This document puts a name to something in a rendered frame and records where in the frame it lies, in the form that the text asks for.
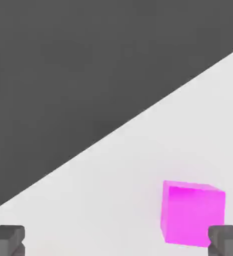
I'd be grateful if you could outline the small magenta cube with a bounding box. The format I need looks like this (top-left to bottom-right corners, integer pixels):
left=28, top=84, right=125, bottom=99
left=159, top=179, right=227, bottom=248

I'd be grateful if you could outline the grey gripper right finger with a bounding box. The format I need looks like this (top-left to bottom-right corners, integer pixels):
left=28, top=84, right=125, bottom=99
left=207, top=224, right=233, bottom=256

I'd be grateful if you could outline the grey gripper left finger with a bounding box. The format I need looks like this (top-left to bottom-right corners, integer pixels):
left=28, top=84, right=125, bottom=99
left=0, top=224, right=26, bottom=256

